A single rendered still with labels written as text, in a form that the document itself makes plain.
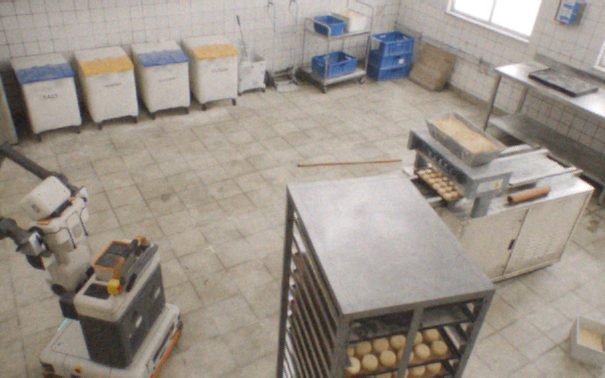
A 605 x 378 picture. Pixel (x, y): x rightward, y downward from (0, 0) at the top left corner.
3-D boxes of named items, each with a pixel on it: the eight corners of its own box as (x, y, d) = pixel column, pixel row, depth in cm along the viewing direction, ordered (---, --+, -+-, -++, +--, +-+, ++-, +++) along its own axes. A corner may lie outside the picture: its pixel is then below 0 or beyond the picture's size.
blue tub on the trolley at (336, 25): (327, 26, 711) (329, 14, 702) (345, 34, 684) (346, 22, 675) (310, 28, 696) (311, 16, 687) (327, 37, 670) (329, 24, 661)
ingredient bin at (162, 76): (150, 123, 608) (143, 61, 565) (136, 102, 652) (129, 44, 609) (193, 115, 631) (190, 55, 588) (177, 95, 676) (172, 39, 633)
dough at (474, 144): (452, 121, 375) (454, 113, 371) (502, 157, 334) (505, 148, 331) (422, 126, 365) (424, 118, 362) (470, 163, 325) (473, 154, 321)
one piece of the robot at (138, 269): (152, 263, 303) (163, 239, 290) (121, 305, 274) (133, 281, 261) (135, 253, 302) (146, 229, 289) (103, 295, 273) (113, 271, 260)
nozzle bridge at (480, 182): (436, 161, 405) (446, 123, 386) (498, 212, 351) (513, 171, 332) (402, 167, 394) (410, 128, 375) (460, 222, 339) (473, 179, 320)
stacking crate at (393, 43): (395, 43, 790) (397, 30, 779) (413, 51, 763) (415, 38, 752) (365, 48, 761) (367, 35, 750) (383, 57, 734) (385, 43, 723)
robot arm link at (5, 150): (-11, 144, 281) (2, 134, 289) (-12, 159, 291) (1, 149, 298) (58, 188, 286) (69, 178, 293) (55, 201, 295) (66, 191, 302)
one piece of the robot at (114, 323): (171, 316, 342) (158, 219, 296) (131, 384, 298) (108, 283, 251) (125, 306, 348) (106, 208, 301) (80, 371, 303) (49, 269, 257)
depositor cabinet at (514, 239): (498, 220, 486) (526, 144, 439) (556, 269, 432) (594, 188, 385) (385, 249, 440) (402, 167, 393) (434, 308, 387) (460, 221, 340)
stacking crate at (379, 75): (393, 68, 812) (395, 56, 800) (408, 77, 783) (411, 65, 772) (362, 73, 786) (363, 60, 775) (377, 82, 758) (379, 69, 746)
